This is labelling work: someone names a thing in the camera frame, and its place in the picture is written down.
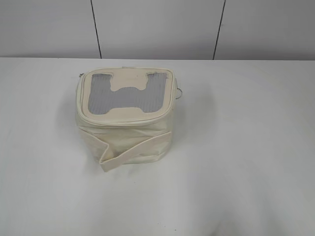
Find zipper ring pull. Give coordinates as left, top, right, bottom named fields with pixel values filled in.
left=175, top=82, right=183, bottom=100

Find cream canvas zipper bag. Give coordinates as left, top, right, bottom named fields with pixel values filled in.
left=75, top=67, right=176, bottom=172

